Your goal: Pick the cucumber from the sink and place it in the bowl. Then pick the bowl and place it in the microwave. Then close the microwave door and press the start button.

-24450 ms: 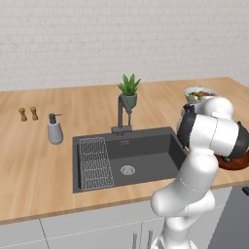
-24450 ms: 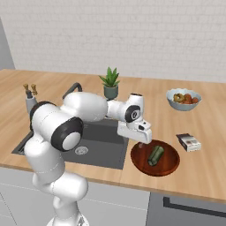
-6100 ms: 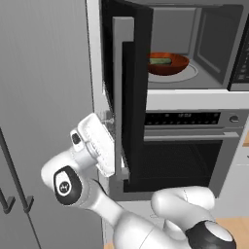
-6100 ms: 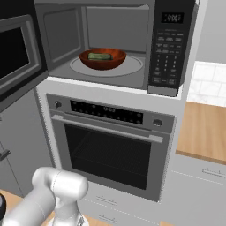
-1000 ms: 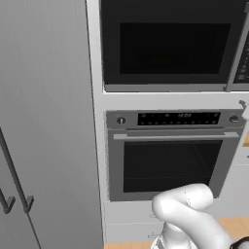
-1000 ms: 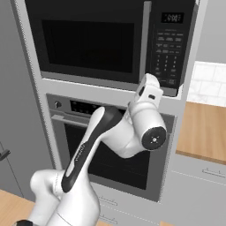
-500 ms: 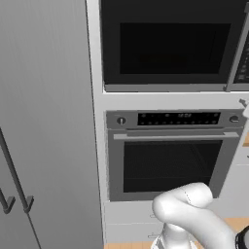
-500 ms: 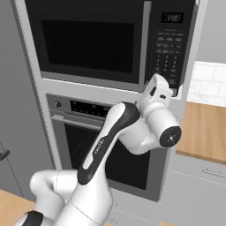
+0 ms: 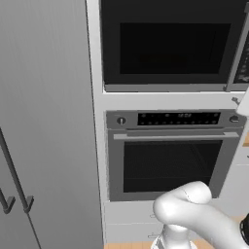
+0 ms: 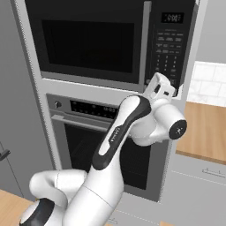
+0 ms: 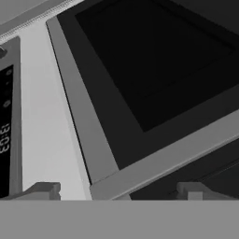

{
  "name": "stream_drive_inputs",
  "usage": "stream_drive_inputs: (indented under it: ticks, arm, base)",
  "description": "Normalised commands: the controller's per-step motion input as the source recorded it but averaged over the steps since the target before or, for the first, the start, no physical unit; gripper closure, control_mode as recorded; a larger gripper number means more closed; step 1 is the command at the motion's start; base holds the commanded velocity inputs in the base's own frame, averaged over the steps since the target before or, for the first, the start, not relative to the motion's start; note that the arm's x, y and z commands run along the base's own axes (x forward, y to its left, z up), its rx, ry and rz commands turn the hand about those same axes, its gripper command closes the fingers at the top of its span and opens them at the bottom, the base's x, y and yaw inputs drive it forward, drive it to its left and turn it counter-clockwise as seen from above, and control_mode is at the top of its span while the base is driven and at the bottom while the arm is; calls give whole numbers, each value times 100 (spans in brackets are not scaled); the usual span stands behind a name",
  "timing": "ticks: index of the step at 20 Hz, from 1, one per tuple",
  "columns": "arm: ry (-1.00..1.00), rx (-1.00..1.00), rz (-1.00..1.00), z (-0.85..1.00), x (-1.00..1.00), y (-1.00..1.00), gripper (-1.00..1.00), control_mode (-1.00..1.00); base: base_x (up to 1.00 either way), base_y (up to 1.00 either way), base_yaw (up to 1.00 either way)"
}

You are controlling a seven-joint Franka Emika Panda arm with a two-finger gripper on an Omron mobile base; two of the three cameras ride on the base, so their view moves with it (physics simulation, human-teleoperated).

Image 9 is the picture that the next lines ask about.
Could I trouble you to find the white drawer front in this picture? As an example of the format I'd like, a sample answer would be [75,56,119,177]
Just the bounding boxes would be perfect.
[105,223,166,243]
[104,200,169,226]

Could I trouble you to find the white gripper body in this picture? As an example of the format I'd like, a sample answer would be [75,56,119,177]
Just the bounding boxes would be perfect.
[235,87,249,117]

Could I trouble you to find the white tall appliance cabinet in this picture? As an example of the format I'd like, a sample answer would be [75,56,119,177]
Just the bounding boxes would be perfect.
[85,0,249,245]

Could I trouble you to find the white base cabinet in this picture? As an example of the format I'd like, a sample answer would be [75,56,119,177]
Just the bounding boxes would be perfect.
[210,127,249,219]

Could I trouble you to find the black microwave door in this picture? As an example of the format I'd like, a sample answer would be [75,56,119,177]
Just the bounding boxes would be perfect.
[100,0,242,93]

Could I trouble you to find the steel built-in oven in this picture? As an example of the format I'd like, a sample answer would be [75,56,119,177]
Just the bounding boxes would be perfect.
[105,109,248,203]

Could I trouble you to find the grey fridge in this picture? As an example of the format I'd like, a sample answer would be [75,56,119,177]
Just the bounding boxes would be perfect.
[0,0,105,249]

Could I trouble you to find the black microwave oven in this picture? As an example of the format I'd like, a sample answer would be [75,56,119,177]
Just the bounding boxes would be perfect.
[99,0,249,93]

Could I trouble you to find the steel oven door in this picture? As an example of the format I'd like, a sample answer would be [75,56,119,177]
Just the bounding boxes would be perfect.
[107,128,245,202]

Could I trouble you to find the steel oven door handle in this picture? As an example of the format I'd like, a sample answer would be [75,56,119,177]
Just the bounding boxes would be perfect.
[113,130,240,141]

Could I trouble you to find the grey microwave door handle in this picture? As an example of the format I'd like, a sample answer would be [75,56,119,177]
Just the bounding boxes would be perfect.
[225,2,249,92]

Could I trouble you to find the dark grey fridge handle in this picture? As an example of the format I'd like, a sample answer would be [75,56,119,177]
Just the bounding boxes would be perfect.
[0,128,35,214]
[0,188,17,215]

